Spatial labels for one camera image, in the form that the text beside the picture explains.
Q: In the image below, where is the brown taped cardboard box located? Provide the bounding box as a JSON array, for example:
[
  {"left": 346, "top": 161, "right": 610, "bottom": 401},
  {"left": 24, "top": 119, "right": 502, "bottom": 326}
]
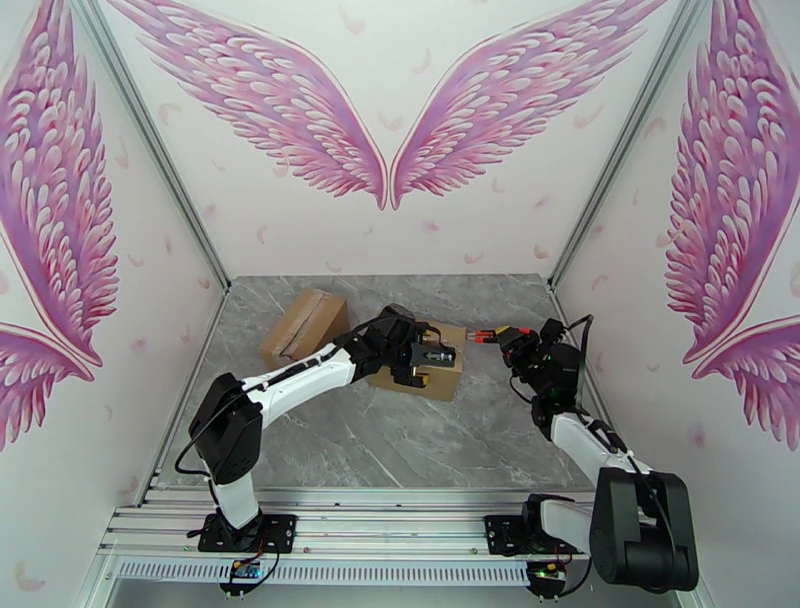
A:
[
  {"left": 365, "top": 321, "right": 468, "bottom": 403},
  {"left": 260, "top": 287, "right": 351, "bottom": 371}
]

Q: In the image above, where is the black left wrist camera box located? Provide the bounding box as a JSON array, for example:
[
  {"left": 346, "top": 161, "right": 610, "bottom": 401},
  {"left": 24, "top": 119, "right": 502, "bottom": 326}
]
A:
[{"left": 411, "top": 340, "right": 458, "bottom": 371}]

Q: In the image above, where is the black right camera cable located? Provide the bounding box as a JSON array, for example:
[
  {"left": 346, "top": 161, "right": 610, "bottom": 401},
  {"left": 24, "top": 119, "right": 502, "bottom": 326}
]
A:
[{"left": 559, "top": 314, "right": 595, "bottom": 417}]

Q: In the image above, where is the black camera cable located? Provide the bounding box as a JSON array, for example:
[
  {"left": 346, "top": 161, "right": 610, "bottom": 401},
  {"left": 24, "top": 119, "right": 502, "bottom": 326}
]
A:
[
  {"left": 559, "top": 314, "right": 595, "bottom": 417},
  {"left": 174, "top": 399, "right": 220, "bottom": 483}
]

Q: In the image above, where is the aluminium mounting rail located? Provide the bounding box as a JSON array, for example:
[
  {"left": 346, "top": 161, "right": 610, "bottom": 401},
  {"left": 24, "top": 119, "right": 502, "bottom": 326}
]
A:
[{"left": 96, "top": 488, "right": 694, "bottom": 564}]

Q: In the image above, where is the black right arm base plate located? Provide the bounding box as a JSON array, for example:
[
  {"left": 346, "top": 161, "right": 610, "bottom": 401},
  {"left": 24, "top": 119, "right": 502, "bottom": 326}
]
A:
[{"left": 484, "top": 513, "right": 589, "bottom": 559}]

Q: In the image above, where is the white perforated cable tray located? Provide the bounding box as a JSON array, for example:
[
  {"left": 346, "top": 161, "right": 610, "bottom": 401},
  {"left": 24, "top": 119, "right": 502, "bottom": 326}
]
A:
[{"left": 115, "top": 559, "right": 533, "bottom": 584}]

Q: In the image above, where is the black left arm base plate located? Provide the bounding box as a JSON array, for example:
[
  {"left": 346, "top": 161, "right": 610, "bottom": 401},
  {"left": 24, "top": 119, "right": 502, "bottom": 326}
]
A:
[{"left": 198, "top": 513, "right": 298, "bottom": 555}]

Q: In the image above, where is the aluminium frame post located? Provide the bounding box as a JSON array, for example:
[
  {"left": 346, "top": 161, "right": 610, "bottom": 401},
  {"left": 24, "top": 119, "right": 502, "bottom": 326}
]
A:
[
  {"left": 67, "top": 0, "right": 234, "bottom": 295},
  {"left": 547, "top": 0, "right": 721, "bottom": 296}
]

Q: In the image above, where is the black left camera cable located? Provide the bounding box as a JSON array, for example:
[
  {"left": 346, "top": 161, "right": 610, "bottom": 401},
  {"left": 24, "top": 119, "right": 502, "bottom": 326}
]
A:
[{"left": 174, "top": 399, "right": 220, "bottom": 483}]

